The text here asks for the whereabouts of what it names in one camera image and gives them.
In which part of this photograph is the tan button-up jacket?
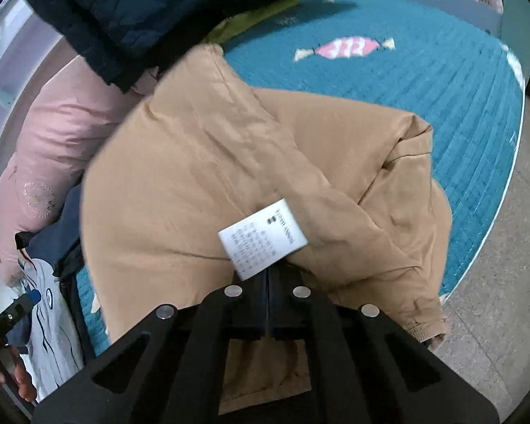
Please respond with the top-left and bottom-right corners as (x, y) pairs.
(81, 44), (454, 417)

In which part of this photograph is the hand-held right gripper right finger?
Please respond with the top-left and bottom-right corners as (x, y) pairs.
(269, 264), (501, 424)

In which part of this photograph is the pink quilt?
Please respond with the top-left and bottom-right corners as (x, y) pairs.
(0, 53), (160, 289)

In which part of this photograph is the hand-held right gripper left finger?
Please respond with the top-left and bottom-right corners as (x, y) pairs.
(34, 273), (270, 424)

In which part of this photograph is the teal quilted bed mat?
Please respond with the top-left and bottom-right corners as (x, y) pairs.
(75, 0), (527, 359)

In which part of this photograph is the person's left hand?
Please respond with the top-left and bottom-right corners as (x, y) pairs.
(0, 345), (39, 405)

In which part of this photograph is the purple wall shelf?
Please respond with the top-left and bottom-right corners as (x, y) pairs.
(0, 0), (71, 219)

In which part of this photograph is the yellow-green cloth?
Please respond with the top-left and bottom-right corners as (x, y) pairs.
(202, 0), (302, 46)

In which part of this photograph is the dark blue garment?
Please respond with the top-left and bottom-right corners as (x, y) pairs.
(15, 183), (112, 359)

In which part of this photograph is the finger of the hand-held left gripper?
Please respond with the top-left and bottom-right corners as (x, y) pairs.
(0, 289), (42, 333)

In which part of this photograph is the navy and yellow puffer jacket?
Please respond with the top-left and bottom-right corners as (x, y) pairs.
(20, 0), (333, 94)

